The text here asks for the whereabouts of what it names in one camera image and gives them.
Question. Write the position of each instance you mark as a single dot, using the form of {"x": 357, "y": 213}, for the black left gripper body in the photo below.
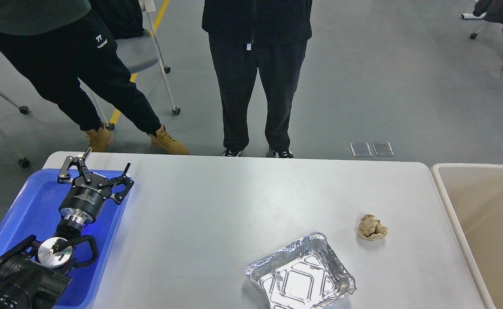
{"x": 83, "y": 202}

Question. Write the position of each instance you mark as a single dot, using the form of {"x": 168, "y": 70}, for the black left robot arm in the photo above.
{"x": 55, "y": 238}

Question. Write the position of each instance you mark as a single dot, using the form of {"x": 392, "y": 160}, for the blue plastic tray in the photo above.
{"x": 35, "y": 211}

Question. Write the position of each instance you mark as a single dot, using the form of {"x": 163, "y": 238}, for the person in tan boots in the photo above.
{"x": 56, "y": 45}

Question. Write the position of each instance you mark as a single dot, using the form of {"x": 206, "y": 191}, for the aluminium foil tray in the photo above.
{"x": 305, "y": 274}

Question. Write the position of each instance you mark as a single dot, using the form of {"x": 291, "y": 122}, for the person in black clothes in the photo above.
{"x": 257, "y": 38}

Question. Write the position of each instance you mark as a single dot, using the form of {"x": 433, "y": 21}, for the left metal floor plate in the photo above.
{"x": 360, "y": 149}

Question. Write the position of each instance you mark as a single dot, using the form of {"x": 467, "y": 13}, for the metal floor plate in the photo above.
{"x": 383, "y": 149}
{"x": 360, "y": 149}

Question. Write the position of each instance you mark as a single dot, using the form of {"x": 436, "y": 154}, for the crumpled brown paper ball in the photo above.
{"x": 370, "y": 228}

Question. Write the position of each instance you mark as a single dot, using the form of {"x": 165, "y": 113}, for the right metal floor plate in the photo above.
{"x": 383, "y": 149}

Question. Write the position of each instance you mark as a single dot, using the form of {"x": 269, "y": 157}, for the beige plastic bin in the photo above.
{"x": 473, "y": 199}

